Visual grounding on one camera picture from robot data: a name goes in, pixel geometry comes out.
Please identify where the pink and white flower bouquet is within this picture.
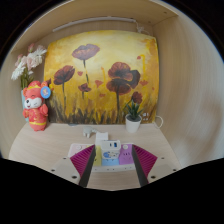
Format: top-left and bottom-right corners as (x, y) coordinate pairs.
(10, 42), (48, 91)

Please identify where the small white box adapter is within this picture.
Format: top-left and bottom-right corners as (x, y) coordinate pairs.
(94, 132), (110, 148)

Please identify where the white cable loop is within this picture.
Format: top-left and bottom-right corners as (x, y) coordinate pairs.
(153, 114), (165, 130)

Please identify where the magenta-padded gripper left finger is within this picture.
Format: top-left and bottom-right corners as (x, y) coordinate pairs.
(49, 144), (97, 188)

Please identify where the white charger block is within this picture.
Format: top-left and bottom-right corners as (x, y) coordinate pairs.
(99, 139), (122, 159)

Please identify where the grey-white plug adapter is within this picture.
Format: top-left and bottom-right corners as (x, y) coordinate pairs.
(82, 126), (98, 139)

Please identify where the red plush toy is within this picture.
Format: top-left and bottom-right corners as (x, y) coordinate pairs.
(21, 80), (54, 132)

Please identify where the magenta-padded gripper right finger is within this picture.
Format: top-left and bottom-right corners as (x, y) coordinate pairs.
(131, 144), (178, 188)

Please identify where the light blue vase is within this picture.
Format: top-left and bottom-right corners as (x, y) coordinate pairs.
(20, 89), (31, 123)

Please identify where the small plant in white pot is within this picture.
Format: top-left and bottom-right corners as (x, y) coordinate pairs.
(123, 99), (144, 134)

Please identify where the yellow poppy flower painting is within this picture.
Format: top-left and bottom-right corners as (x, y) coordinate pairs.
(43, 29), (160, 126)

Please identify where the white light bar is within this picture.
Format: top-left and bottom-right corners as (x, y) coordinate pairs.
(52, 16), (151, 36)

